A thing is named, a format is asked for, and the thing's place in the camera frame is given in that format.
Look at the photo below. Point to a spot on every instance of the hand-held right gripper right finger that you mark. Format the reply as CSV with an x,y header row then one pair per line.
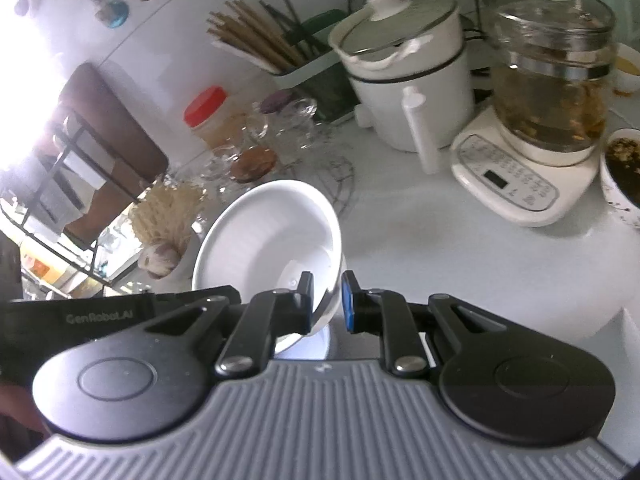
x,y
349,305

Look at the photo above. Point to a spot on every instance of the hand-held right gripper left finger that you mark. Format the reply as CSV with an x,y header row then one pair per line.
x,y
303,296

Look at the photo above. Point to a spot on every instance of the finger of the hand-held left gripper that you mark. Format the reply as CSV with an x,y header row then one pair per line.
x,y
200,295

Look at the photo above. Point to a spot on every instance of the white plastic bowl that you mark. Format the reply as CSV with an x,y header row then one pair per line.
x,y
265,240

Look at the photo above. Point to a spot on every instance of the person's left hand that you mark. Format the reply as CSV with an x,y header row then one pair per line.
x,y
17,402

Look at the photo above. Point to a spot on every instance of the small white ceramic bowl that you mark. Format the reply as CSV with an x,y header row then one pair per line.
x,y
177,267

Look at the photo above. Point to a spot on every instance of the garlic bulb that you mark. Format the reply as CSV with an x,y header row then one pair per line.
x,y
160,260

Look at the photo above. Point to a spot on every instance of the bundle of dried noodles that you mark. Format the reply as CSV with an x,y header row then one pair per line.
x,y
165,215

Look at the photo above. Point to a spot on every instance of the drip tray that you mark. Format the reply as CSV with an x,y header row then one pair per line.
x,y
120,260

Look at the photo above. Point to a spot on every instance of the brown round lid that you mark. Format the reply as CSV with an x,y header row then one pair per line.
x,y
254,165

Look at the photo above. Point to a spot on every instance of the stack of glass cups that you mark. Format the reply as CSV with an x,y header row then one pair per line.
x,y
295,135

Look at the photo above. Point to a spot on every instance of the black dish rack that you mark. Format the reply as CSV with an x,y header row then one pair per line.
x,y
80,152

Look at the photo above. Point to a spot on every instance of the red lidded plastic jar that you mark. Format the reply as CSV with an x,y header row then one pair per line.
x,y
212,115

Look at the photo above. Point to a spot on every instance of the brown cutting board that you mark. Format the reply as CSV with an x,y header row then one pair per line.
x,y
125,125

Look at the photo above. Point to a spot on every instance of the purple round lid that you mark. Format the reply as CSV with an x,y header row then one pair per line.
x,y
276,101

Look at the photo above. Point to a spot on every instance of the white kettle base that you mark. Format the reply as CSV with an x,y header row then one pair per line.
x,y
505,180

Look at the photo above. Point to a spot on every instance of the green chopstick holder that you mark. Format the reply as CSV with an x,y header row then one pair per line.
x,y
325,85

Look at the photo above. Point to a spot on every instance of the white electric pot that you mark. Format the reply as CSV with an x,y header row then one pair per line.
x,y
415,90

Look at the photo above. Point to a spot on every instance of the patterned bowl of tea leaves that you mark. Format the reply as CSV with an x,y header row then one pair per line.
x,y
622,165

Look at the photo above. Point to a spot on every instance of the glass electric kettle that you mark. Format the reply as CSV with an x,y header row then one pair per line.
x,y
550,70

